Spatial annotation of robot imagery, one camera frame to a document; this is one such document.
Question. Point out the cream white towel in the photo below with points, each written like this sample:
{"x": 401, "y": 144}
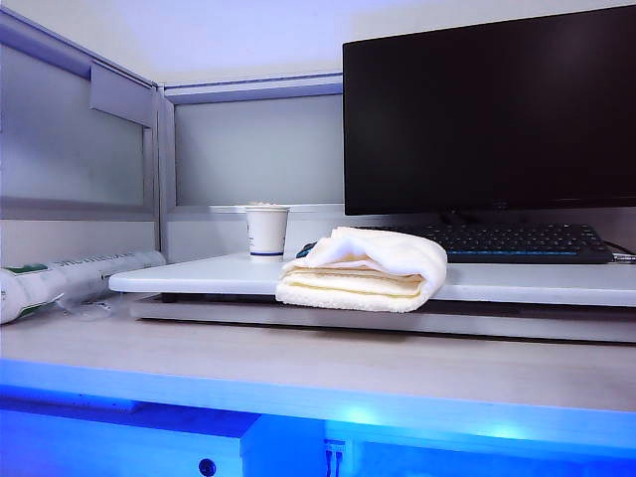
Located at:
{"x": 358, "y": 285}

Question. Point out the black and blue mouse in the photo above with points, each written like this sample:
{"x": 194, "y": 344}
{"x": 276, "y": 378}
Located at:
{"x": 304, "y": 251}

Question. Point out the white paper cup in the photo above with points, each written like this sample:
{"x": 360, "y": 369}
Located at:
{"x": 267, "y": 233}

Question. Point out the grey cubicle partition panel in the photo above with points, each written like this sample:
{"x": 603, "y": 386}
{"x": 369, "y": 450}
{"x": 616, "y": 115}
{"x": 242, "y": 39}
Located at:
{"x": 253, "y": 149}
{"x": 74, "y": 149}

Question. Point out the white desk riser platform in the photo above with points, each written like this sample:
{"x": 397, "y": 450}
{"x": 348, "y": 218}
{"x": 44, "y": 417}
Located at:
{"x": 208, "y": 278}

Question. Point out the black keyboard with blue stripe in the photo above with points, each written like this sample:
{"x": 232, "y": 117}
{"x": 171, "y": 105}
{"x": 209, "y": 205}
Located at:
{"x": 526, "y": 242}

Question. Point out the black computer monitor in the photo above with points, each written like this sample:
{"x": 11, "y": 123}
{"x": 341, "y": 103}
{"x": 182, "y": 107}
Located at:
{"x": 489, "y": 114}

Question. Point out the clear crumpled plastic wrapper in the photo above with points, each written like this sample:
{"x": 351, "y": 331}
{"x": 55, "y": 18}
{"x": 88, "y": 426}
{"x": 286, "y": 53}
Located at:
{"x": 87, "y": 309}

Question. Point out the white green plastic cup sleeve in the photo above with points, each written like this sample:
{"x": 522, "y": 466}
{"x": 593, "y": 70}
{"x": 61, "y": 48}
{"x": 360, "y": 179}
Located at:
{"x": 59, "y": 280}

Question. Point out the grey nameplate holder bracket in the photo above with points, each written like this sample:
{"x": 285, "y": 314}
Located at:
{"x": 121, "y": 97}

